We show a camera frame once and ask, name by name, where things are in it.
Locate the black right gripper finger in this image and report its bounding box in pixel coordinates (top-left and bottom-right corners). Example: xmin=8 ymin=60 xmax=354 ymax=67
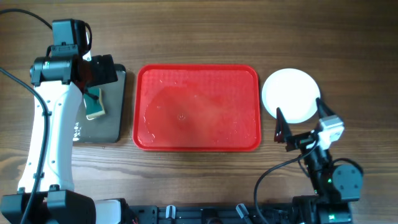
xmin=316 ymin=98 xmax=335 ymax=118
xmin=274 ymin=108 xmax=292 ymax=142

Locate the white round plate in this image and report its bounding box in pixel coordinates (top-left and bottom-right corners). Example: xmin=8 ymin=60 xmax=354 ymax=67
xmin=261 ymin=68 xmax=321 ymax=124

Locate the yellow green sponge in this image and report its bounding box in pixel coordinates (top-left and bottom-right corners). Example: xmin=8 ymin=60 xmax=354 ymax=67
xmin=83 ymin=88 xmax=106 ymax=120

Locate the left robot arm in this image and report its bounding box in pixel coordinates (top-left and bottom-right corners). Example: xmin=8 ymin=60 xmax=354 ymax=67
xmin=1 ymin=19 xmax=118 ymax=223

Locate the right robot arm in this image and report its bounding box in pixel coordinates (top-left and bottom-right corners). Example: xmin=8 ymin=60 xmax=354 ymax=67
xmin=274 ymin=98 xmax=364 ymax=223

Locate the black water tray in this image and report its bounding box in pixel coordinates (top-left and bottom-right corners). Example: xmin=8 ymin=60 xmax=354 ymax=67
xmin=73 ymin=64 xmax=126 ymax=143

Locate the red plastic tray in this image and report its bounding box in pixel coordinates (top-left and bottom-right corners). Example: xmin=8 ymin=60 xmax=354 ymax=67
xmin=132 ymin=64 xmax=262 ymax=152

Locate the black mounting rail base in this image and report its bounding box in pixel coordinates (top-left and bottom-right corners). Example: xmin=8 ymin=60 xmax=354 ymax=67
xmin=123 ymin=203 xmax=303 ymax=224

